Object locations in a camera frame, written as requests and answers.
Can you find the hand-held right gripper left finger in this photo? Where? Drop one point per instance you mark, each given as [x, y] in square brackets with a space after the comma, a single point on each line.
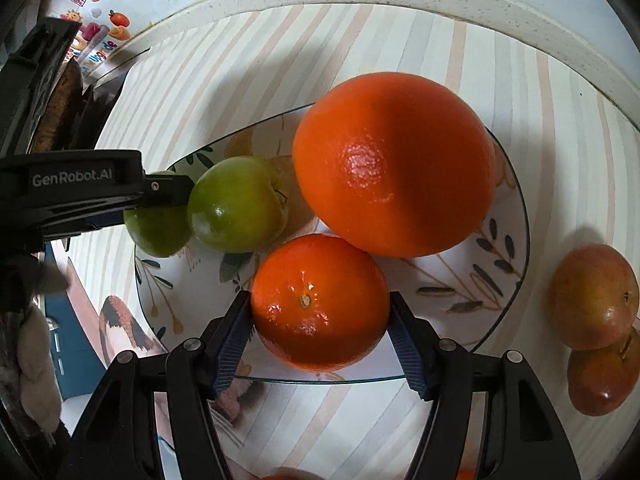
[234, 342]

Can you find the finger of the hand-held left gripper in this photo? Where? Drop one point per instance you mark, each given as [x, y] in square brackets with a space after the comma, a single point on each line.
[167, 192]

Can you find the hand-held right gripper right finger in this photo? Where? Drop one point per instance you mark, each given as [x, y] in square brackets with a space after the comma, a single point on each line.
[407, 350]

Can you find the small green fruit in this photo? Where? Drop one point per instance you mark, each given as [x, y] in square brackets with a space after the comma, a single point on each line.
[155, 234]

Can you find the large green fruit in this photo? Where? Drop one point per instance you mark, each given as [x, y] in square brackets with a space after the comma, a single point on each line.
[235, 205]

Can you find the leaf print ceramic plate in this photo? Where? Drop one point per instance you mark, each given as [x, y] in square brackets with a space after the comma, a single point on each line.
[450, 270]

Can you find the small orange tangerine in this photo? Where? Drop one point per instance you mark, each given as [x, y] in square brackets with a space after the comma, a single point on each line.
[320, 305]

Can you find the black plastic object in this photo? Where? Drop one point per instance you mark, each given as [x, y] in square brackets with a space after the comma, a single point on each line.
[30, 85]

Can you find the large orange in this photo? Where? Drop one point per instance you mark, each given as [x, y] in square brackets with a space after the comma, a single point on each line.
[395, 165]

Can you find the red yellow apple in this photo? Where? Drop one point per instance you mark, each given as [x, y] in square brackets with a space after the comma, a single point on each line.
[600, 380]
[590, 295]

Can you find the striped tablecloth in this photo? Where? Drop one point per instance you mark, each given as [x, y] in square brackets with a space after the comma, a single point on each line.
[560, 170]

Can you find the fruit wall stickers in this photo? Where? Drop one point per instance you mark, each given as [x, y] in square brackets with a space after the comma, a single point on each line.
[105, 30]

